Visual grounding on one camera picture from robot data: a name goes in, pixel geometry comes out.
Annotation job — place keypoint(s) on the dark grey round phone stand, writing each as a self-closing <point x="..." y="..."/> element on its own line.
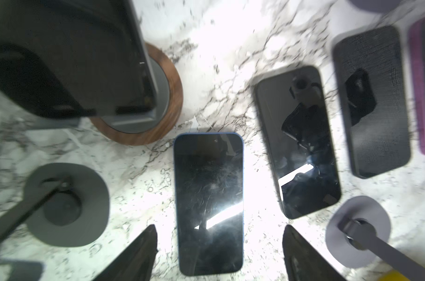
<point x="63" y="205"/>

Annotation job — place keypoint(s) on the phone with reflective screen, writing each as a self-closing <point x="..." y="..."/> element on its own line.
<point x="369" y="76"/>

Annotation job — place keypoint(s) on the wooden base phone stand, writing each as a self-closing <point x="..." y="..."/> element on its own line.
<point x="143" y="129"/>

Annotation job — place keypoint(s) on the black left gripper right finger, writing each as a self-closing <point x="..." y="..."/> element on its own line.
<point x="303" y="262"/>

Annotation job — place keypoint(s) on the bamboo steamer basket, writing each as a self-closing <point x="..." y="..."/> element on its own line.
<point x="393" y="275"/>

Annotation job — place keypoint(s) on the purple stand back right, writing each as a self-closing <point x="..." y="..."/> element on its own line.
<point x="376" y="6"/>

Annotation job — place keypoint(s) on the purple front phone stand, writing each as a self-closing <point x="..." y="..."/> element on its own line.
<point x="359" y="232"/>

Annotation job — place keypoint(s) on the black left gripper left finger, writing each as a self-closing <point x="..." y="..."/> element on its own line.
<point x="136" y="262"/>

